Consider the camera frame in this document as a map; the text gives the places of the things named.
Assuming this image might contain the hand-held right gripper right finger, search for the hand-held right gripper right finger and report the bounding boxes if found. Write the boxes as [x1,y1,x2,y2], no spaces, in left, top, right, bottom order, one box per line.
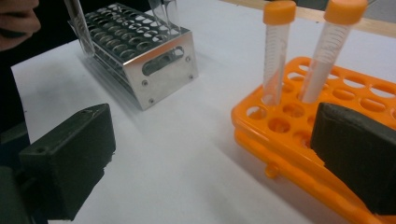
[310,102,396,217]

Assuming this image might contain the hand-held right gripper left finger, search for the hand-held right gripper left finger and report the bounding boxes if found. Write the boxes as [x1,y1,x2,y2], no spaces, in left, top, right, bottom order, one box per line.
[18,103,117,222]

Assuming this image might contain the orange plastic tube rack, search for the orange plastic tube rack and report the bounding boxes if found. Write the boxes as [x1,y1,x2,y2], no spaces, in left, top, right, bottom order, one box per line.
[231,56,396,224]

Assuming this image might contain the orange-capped clear tube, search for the orange-capped clear tube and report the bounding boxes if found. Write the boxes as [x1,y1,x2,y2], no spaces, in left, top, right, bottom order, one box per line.
[262,0,297,106]
[300,0,369,105]

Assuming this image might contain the silver metal tube rack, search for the silver metal tube rack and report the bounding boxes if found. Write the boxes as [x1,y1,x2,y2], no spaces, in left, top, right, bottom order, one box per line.
[68,3,200,112]

